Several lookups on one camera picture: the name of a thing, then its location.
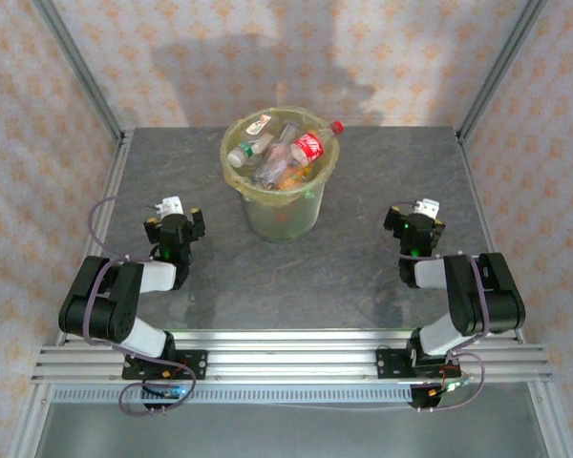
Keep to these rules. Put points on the aluminium side rail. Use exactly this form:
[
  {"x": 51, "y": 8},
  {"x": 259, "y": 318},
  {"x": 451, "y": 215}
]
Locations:
[
  {"x": 477, "y": 205},
  {"x": 100, "y": 200}
]

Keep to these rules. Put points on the aluminium frame post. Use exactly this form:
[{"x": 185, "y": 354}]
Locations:
[
  {"x": 551, "y": 424},
  {"x": 501, "y": 67},
  {"x": 28, "y": 424},
  {"x": 76, "y": 67}
]

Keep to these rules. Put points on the small clear pale-label bottle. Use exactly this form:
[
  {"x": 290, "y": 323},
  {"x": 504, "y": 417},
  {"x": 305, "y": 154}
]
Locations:
[{"x": 277, "y": 162}]

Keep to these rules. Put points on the translucent green plastic bin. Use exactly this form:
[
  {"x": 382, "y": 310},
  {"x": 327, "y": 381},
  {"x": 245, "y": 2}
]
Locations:
[{"x": 282, "y": 219}]

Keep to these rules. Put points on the aluminium mounting rail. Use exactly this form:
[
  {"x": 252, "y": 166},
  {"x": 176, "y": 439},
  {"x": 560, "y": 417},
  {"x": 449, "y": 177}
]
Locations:
[{"x": 291, "y": 362}]

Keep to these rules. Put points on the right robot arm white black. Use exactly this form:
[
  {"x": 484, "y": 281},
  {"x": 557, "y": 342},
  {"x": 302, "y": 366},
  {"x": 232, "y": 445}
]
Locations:
[{"x": 482, "y": 296}]

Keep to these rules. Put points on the yellow plastic bin liner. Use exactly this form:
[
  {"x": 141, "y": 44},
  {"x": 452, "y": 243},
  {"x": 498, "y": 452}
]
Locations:
[{"x": 229, "y": 179}]

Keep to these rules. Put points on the floral label tea bottle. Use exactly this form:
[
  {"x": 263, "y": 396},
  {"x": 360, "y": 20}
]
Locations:
[{"x": 256, "y": 125}]

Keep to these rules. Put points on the red label cola bottle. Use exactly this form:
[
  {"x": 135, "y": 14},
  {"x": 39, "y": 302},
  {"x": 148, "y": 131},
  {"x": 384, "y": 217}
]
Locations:
[{"x": 309, "y": 145}]

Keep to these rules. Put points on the small circuit board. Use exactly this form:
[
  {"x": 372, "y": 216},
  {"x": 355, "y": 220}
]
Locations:
[
  {"x": 451, "y": 386},
  {"x": 169, "y": 392}
]

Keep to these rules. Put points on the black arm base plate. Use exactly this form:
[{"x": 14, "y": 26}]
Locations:
[
  {"x": 198, "y": 365},
  {"x": 387, "y": 363}
]

